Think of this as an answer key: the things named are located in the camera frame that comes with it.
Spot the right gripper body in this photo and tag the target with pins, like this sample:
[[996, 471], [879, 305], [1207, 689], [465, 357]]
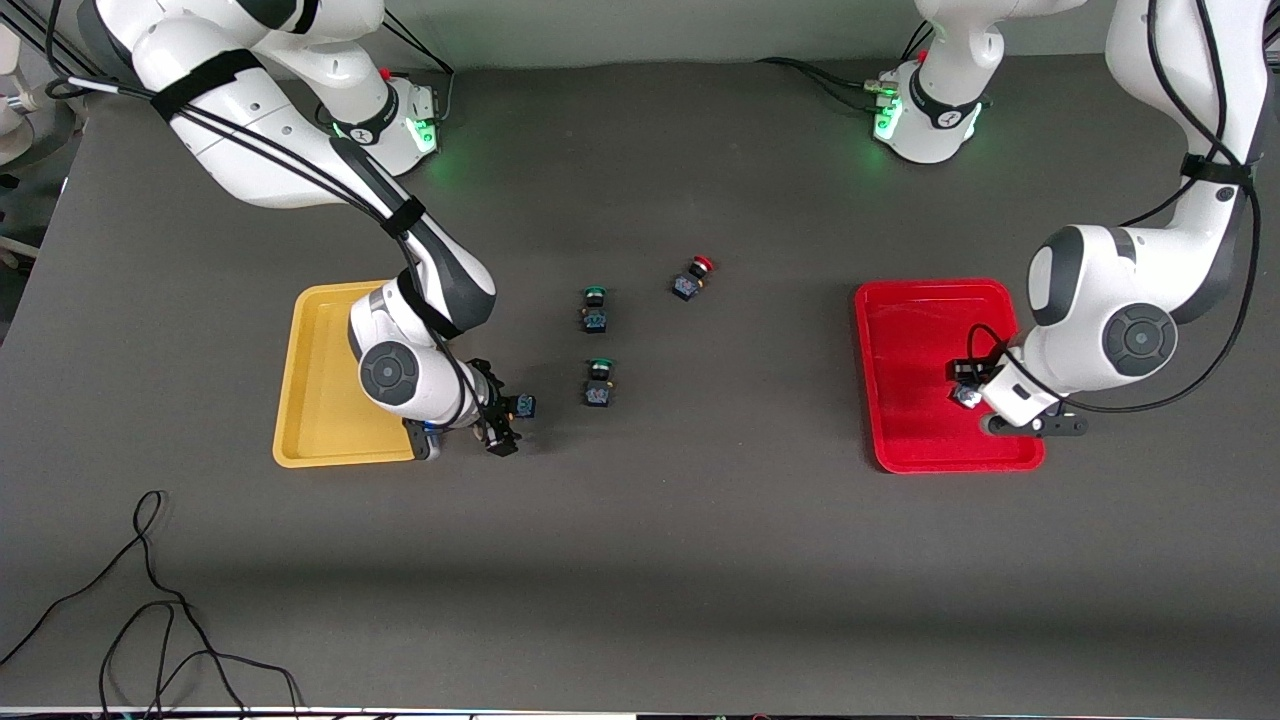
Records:
[[487, 403]]

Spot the yellow push button switch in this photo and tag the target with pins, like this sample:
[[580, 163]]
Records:
[[524, 406]]

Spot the red push button switch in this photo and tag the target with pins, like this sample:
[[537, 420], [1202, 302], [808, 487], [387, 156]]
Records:
[[966, 397], [686, 288]]

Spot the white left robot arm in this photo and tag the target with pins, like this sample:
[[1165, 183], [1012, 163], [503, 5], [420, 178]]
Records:
[[1100, 290]]

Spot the red plastic tray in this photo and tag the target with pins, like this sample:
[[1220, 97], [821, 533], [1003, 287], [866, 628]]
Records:
[[920, 420]]

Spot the yellow plastic tray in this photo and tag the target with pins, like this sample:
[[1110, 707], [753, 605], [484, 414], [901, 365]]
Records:
[[320, 400]]

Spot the dark grey table mat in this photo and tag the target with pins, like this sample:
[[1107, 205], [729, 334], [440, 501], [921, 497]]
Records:
[[700, 550]]

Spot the white background fixture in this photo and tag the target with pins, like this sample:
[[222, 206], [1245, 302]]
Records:
[[8, 140]]

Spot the green push button switch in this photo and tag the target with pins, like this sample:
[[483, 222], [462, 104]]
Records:
[[596, 320], [599, 393]]

